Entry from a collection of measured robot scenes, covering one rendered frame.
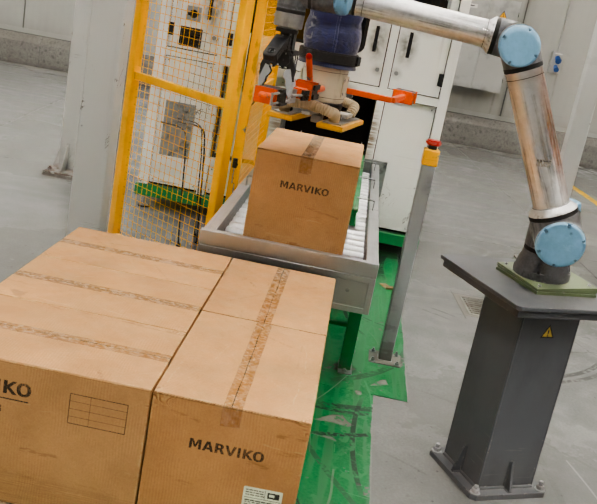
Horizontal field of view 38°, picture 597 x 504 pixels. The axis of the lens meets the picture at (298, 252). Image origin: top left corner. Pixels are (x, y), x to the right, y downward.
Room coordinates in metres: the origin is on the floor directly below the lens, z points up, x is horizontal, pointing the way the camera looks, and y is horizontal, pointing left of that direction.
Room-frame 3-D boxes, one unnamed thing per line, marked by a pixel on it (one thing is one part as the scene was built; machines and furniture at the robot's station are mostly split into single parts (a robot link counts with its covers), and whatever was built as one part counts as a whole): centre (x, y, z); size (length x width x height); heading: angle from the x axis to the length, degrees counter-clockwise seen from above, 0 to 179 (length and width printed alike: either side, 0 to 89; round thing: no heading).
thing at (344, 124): (3.27, -0.07, 1.11); 0.34 x 0.10 x 0.05; 166
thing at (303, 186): (3.55, 0.01, 0.75); 0.60 x 0.40 x 0.40; 177
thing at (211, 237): (3.19, 0.04, 0.58); 0.70 x 0.03 x 0.06; 88
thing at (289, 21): (2.74, 0.16, 1.44); 0.10 x 0.09 x 0.05; 75
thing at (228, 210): (4.37, 0.31, 0.50); 2.31 x 0.05 x 0.19; 178
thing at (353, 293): (3.19, 0.04, 0.47); 0.70 x 0.03 x 0.15; 88
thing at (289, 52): (2.74, 0.16, 1.36); 0.09 x 0.08 x 0.12; 165
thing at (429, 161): (3.74, -0.49, 0.50); 0.07 x 0.07 x 1.00; 88
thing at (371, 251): (4.35, -0.34, 0.50); 2.31 x 0.05 x 0.19; 178
